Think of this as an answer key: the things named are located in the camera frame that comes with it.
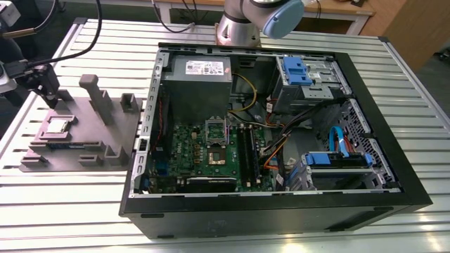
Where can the silver CPU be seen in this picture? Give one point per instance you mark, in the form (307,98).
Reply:
(59,126)

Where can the grey parts rack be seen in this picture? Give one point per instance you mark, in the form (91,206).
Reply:
(87,131)

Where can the RAM stick with white label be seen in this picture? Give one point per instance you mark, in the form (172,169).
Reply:
(67,145)

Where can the grey power supply unit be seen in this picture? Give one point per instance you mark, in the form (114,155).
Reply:
(196,97)

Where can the blue expansion slot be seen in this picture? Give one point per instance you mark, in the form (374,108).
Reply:
(163,168)

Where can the green motherboard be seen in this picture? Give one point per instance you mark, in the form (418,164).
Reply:
(190,147)

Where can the blue VGA port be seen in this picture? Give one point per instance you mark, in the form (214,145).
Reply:
(144,184)

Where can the black graphics card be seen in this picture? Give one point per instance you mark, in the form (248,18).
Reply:
(211,184)

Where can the black RAM slot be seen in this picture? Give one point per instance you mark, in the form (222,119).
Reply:
(251,155)
(247,155)
(242,155)

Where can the blue drive bay latch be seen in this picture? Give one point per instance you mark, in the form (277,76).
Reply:
(297,72)

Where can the grey metal drive cage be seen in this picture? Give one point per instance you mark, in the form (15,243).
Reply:
(317,95)

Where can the black PC case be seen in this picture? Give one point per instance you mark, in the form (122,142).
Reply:
(246,218)

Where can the hard disk in blue carrier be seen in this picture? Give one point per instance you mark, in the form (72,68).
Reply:
(322,160)

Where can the grey metal disk bay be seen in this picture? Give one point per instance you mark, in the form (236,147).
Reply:
(341,170)

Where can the wooden cabinet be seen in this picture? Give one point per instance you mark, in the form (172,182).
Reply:
(414,31)

